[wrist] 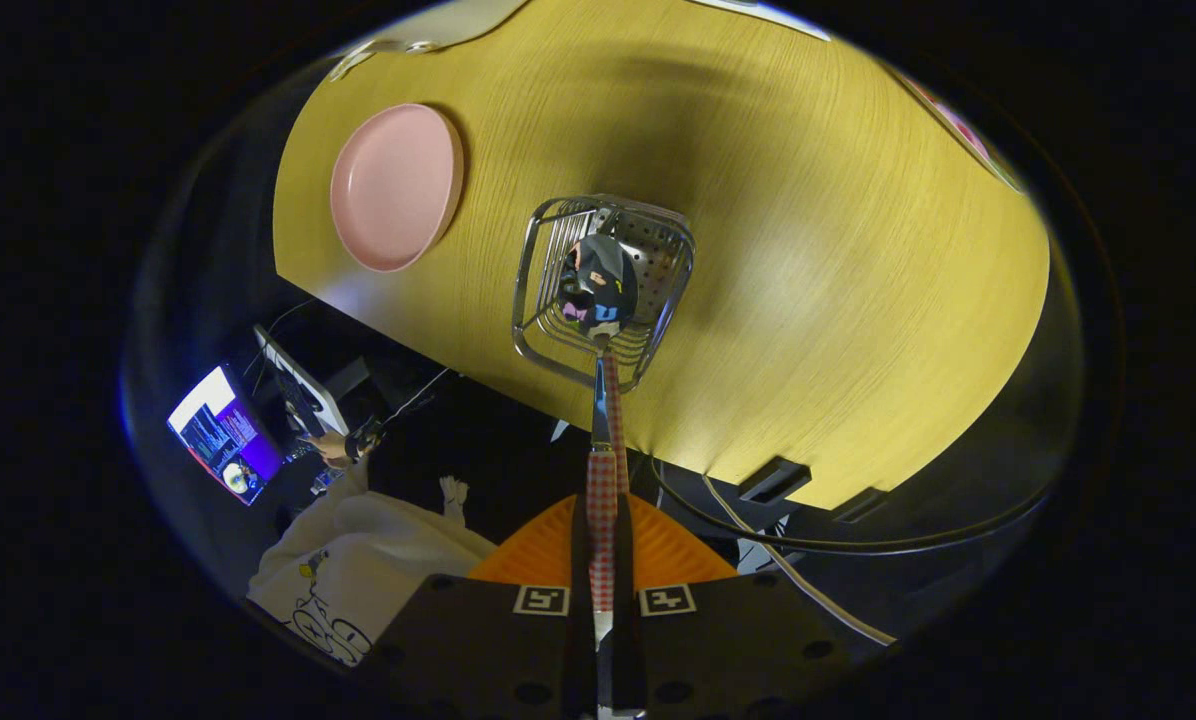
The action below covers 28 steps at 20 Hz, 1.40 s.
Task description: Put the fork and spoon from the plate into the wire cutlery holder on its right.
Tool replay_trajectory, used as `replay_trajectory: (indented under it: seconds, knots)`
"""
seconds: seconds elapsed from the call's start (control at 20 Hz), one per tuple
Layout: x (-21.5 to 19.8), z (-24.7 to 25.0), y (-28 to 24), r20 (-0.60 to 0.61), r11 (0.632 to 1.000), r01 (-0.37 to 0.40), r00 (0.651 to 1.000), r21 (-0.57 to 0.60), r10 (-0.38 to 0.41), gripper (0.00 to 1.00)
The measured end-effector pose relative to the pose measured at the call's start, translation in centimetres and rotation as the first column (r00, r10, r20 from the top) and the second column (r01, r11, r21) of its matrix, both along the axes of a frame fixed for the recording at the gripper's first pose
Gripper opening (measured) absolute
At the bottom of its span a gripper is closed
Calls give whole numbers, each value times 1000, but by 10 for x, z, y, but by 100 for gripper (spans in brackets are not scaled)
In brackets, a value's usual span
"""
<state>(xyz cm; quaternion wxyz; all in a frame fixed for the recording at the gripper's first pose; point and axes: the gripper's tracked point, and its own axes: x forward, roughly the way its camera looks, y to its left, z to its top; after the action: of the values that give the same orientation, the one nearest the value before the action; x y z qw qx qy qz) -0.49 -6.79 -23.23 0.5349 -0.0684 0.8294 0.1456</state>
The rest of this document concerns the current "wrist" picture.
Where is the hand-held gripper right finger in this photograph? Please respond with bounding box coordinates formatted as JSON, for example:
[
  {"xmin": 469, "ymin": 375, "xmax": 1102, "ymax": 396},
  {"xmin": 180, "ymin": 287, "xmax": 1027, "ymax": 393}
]
[{"xmin": 615, "ymin": 493, "xmax": 859, "ymax": 720}]

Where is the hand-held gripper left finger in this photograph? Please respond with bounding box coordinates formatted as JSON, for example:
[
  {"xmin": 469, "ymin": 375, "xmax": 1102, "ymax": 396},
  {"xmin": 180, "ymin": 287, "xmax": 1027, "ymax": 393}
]
[{"xmin": 358, "ymin": 493, "xmax": 596, "ymax": 720}]

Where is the spoon with checkered handle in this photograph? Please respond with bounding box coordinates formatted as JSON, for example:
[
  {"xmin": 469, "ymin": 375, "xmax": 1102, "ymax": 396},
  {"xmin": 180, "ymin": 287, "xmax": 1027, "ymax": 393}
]
[{"xmin": 560, "ymin": 233, "xmax": 639, "ymax": 651}]

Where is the white monitor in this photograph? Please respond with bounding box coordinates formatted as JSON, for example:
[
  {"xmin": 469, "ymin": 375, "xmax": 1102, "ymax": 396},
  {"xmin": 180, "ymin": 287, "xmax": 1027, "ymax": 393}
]
[{"xmin": 253, "ymin": 325, "xmax": 351, "ymax": 436}]

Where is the lit computer screen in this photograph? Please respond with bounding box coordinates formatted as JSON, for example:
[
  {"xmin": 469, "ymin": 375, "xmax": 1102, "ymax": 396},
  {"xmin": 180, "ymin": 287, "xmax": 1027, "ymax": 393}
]
[{"xmin": 166, "ymin": 365, "xmax": 284, "ymax": 506}]

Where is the pink round plate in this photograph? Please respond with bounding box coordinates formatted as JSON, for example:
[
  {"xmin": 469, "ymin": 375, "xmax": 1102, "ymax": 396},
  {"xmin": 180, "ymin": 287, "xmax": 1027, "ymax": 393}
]
[{"xmin": 330, "ymin": 103, "xmax": 466, "ymax": 273}]

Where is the white plate of food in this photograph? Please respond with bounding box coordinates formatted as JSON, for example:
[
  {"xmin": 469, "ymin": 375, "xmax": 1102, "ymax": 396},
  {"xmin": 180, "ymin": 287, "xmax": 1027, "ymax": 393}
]
[{"xmin": 893, "ymin": 70, "xmax": 1024, "ymax": 191}]

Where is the white divided seasoning tray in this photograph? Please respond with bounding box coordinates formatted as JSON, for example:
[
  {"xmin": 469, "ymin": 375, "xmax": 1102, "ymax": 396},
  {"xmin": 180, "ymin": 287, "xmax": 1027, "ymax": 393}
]
[{"xmin": 326, "ymin": 40, "xmax": 437, "ymax": 83}]

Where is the white toaster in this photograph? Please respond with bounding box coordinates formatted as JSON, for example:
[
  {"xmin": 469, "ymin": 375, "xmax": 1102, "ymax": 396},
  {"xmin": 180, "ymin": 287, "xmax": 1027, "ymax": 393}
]
[{"xmin": 388, "ymin": 0, "xmax": 531, "ymax": 53}]

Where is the white cable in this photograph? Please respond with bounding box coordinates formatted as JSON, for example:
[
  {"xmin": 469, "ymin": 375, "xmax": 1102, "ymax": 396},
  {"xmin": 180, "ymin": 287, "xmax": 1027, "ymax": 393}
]
[{"xmin": 703, "ymin": 475, "xmax": 899, "ymax": 646}]

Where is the thick black cable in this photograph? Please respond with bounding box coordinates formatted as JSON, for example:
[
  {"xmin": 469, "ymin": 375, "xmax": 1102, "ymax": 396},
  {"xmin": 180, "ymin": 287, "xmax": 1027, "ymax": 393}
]
[{"xmin": 648, "ymin": 455, "xmax": 1049, "ymax": 556}]

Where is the black table bracket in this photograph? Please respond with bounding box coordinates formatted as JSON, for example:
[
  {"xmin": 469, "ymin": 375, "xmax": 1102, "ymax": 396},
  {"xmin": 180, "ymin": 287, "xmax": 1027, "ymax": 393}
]
[
  {"xmin": 738, "ymin": 457, "xmax": 814, "ymax": 504},
  {"xmin": 838, "ymin": 487, "xmax": 889, "ymax": 523}
]

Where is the square metal wire basket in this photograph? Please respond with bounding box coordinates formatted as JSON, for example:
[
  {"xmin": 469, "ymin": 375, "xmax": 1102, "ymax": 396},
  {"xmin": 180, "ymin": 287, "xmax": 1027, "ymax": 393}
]
[{"xmin": 511, "ymin": 194, "xmax": 697, "ymax": 393}]

